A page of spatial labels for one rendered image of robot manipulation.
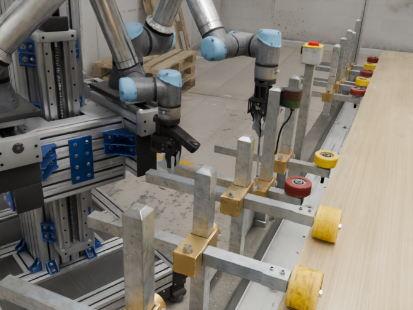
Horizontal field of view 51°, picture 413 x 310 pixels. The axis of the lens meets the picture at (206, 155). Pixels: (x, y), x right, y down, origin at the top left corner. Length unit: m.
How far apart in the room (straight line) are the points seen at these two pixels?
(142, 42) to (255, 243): 0.83
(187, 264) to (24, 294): 0.30
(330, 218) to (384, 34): 8.03
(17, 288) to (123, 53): 0.83
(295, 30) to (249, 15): 1.00
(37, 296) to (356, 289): 0.61
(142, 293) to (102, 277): 1.31
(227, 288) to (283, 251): 0.36
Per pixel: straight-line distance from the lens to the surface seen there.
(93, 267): 2.07
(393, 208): 1.30
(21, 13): 1.28
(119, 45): 1.42
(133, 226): 0.64
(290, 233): 1.60
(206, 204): 0.87
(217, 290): 1.20
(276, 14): 9.10
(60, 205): 1.82
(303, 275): 0.84
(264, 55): 1.40
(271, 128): 1.31
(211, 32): 1.36
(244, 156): 1.08
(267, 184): 1.36
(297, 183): 1.32
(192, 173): 1.43
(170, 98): 1.35
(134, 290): 0.71
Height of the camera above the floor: 1.50
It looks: 24 degrees down
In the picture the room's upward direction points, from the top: 3 degrees clockwise
